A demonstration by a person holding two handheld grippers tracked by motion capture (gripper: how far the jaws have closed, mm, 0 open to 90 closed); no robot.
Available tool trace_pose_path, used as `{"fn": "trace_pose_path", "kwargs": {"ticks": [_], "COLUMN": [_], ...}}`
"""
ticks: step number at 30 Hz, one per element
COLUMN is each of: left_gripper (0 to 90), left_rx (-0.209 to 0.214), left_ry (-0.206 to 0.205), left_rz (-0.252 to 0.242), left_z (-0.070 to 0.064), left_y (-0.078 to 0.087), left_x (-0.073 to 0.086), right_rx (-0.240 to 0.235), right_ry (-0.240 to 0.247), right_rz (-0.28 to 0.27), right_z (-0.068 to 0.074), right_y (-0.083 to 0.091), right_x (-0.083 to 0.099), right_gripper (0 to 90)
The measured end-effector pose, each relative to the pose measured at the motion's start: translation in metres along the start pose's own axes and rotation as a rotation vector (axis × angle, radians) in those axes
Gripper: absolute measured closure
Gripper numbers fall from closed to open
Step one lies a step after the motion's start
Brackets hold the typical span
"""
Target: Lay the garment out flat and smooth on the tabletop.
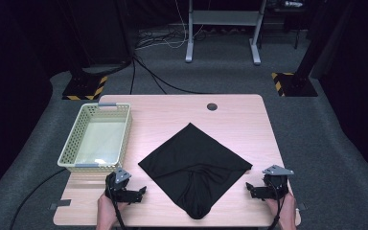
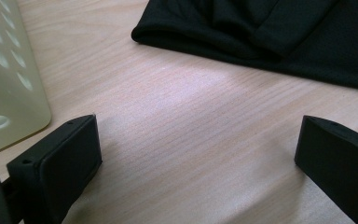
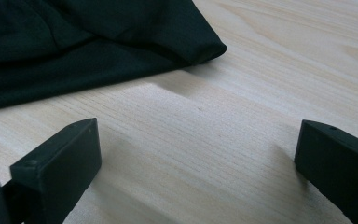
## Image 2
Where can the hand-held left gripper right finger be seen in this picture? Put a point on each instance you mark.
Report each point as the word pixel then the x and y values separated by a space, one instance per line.
pixel 338 161

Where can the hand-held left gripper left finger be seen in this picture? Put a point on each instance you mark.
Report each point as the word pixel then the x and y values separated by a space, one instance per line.
pixel 59 168

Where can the black cloth garment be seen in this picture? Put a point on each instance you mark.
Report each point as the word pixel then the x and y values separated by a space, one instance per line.
pixel 261 31

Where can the cream perforated plastic basket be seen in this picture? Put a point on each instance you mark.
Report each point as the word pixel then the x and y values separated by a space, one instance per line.
pixel 6 77

